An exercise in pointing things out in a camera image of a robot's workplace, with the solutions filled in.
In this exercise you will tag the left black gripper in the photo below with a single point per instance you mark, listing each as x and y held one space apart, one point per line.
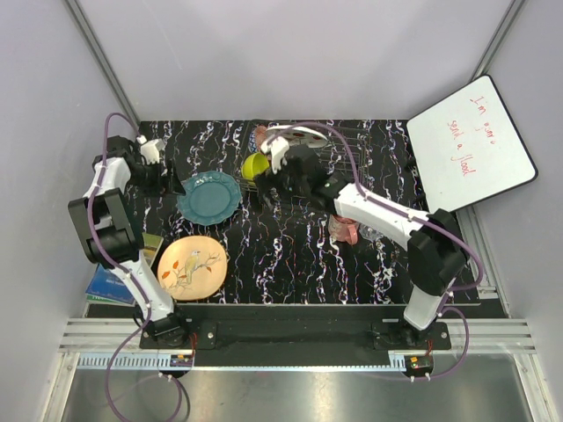
165 184

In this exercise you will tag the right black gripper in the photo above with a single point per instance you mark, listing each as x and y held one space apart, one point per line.
266 180

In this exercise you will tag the teal scalloped plate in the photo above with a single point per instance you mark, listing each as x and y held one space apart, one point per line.
210 198

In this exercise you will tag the white watermelon plate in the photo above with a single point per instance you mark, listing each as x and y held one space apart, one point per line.
297 136

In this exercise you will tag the yellow-green bowl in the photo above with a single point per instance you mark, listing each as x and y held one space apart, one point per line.
254 165

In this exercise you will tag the red patterned bowl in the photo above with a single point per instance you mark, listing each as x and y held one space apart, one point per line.
257 136

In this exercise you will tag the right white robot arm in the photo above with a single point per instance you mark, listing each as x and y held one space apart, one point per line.
431 241

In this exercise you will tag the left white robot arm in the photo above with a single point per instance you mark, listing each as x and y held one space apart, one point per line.
110 237

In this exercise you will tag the pink mug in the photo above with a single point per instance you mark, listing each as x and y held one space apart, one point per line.
343 229

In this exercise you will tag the peach bird plate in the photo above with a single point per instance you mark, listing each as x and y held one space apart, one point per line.
192 268

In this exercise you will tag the clear glass cup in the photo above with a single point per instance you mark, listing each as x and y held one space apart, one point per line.
370 234

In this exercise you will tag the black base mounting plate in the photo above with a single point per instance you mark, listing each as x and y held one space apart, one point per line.
379 327

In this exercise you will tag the white whiteboard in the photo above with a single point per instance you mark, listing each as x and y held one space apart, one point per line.
468 149

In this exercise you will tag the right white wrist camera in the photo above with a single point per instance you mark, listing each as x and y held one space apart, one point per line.
276 149

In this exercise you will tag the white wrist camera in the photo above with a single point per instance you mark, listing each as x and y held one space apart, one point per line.
150 149
276 149

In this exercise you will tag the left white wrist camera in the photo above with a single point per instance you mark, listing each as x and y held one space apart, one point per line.
150 149

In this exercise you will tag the wire dish rack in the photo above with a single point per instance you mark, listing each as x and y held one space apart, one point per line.
335 156

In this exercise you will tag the aluminium slotted rail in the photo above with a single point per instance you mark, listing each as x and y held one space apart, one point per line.
94 339

